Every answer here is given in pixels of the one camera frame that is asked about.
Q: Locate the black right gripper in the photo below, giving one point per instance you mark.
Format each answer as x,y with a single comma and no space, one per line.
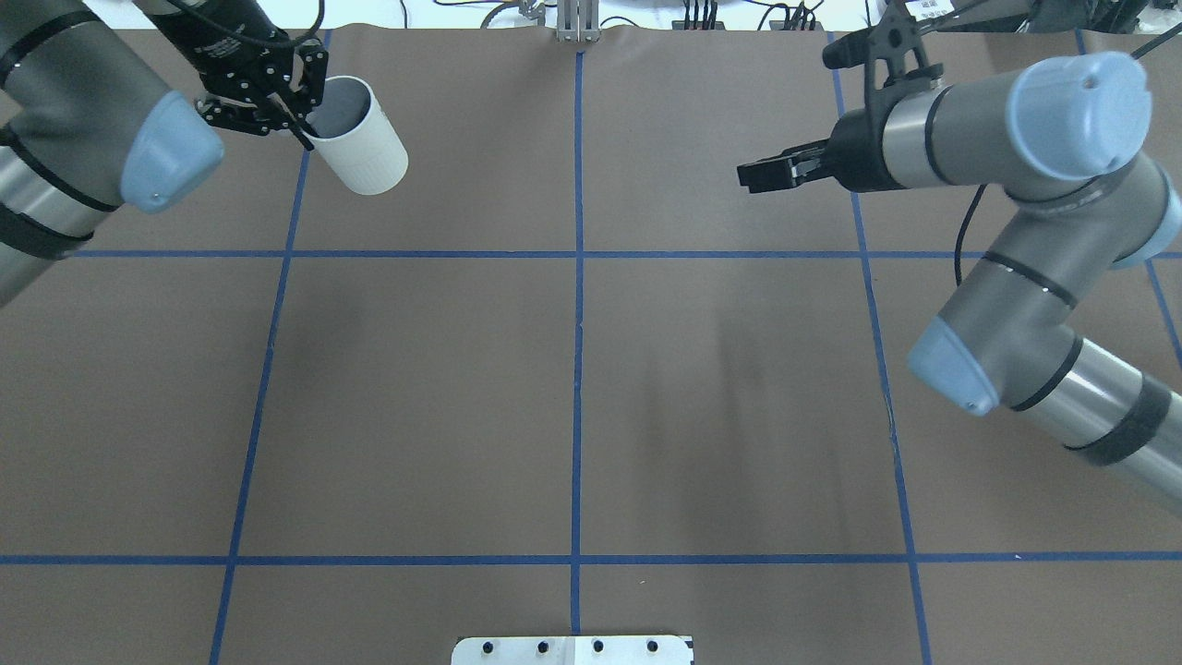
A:
855,150

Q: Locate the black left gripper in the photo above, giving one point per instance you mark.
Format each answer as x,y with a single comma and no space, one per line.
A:
218,39

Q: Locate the white HOME mug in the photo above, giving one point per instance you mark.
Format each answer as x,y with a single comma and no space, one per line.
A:
353,135

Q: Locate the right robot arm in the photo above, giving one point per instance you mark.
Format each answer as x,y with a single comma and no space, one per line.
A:
1064,139

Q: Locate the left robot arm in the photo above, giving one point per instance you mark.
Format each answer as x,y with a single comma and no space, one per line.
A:
97,129

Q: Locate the brown table mat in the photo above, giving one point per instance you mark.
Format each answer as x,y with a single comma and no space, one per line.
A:
567,377

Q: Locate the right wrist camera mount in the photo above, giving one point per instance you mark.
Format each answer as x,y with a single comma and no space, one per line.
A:
890,54

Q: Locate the aluminium frame post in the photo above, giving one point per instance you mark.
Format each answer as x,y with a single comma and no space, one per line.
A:
577,21

